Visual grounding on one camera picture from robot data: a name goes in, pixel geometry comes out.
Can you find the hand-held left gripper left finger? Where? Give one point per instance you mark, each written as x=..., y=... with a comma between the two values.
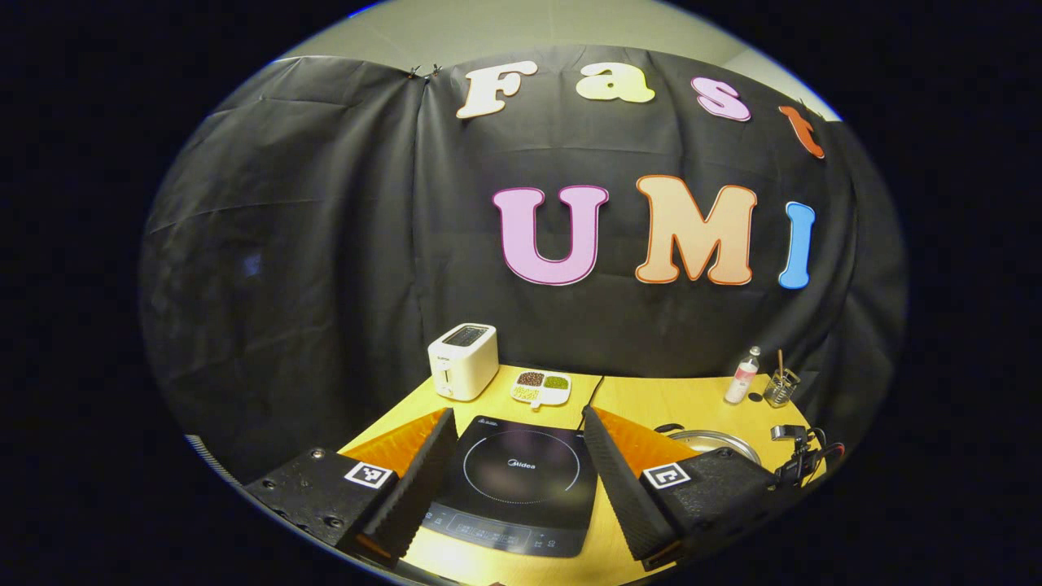
x=411, y=500

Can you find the white divided dish of beans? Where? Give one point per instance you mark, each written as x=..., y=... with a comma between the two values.
x=541, y=389

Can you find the black backdrop cloth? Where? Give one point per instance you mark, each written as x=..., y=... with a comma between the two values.
x=326, y=244

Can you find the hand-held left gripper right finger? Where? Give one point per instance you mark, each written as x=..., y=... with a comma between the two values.
x=623, y=496

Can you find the plastic bottle with pink label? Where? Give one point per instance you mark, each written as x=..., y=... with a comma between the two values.
x=742, y=378

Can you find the white toaster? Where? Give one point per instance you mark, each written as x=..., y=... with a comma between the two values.
x=464, y=366

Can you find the black induction cooktop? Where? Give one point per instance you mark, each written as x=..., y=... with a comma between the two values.
x=521, y=496

